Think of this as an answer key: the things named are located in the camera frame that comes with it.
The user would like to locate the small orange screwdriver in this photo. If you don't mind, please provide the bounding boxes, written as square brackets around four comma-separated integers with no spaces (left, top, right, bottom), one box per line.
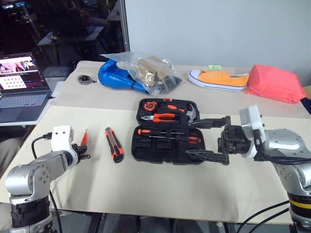
[80,128,89,147]

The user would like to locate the brown cardboard box in bag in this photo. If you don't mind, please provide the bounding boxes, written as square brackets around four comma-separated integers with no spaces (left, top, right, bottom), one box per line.
[137,56,161,86]

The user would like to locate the grey metal window post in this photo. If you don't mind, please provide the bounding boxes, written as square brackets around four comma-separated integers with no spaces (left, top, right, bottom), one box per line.
[119,0,131,53]

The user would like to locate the orange black utility knife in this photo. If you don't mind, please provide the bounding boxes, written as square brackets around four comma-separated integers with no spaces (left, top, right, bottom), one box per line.
[104,127,125,164]

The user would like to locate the dark blue fabric item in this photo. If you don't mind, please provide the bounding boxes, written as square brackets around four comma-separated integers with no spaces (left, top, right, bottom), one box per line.
[300,97,311,117]

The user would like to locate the black plastic tool case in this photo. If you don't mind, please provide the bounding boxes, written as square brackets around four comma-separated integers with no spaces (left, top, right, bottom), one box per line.
[131,98,207,166]

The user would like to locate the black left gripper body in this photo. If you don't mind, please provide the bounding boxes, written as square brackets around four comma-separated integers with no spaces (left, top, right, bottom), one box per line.
[71,144,83,165]

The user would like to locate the claw hammer with black handle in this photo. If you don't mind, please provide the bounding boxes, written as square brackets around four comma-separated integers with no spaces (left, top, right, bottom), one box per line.
[159,101,201,124]

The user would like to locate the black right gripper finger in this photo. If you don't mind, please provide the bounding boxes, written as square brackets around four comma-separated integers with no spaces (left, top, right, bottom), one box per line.
[185,149,231,166]
[189,116,231,130]

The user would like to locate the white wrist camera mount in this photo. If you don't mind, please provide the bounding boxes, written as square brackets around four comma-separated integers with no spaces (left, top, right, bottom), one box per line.
[239,104,266,159]
[51,125,79,166]

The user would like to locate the pink folded cloth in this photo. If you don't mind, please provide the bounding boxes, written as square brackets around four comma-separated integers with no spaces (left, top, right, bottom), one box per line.
[242,64,308,105]

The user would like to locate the orange black tape measure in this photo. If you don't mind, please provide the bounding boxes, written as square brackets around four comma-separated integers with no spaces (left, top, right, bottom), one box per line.
[142,100,159,113]

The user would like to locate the person's beige trouser leg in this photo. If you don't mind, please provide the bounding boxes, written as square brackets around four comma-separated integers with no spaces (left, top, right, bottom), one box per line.
[0,137,24,178]

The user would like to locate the dark rounded shape under table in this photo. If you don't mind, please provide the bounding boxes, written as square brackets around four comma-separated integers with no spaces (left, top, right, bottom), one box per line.
[113,215,137,233]

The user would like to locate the orange black screwdriver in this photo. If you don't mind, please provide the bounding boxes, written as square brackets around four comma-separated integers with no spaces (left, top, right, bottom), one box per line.
[148,134,203,146]
[137,128,178,137]

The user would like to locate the clear plastic bag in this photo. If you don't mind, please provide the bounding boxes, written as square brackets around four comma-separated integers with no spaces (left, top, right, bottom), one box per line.
[99,51,183,96]

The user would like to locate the blue plastic bag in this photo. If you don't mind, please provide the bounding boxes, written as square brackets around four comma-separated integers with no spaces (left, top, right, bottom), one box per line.
[98,59,148,94]

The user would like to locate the orange canvas sneaker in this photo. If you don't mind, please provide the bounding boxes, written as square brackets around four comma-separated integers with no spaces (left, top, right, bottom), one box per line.
[188,69,250,93]

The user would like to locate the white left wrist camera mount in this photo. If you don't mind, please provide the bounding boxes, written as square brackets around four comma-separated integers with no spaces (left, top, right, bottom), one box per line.
[51,125,79,166]

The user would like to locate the orange handled pliers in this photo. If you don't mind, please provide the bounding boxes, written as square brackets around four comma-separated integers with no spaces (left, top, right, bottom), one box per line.
[140,113,176,123]

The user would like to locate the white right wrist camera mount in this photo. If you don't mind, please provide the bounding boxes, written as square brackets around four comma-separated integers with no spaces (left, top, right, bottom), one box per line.
[239,104,266,159]

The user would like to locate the open laptop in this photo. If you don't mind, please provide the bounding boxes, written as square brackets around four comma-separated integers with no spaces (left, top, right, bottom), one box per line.
[0,52,53,125]

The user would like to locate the grey desk behind glass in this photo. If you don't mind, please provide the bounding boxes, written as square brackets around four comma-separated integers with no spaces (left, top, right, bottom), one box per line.
[36,25,105,47]

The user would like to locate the round metal tin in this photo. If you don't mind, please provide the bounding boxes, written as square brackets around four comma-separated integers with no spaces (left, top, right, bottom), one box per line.
[77,74,99,85]

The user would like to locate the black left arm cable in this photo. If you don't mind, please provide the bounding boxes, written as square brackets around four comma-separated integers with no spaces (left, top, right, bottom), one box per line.
[31,132,63,233]

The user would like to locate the small black parts in bag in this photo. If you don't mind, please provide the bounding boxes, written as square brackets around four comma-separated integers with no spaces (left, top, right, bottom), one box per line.
[157,72,183,94]

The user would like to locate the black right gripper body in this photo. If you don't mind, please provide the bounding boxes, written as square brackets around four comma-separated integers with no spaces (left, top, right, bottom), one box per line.
[217,124,251,155]

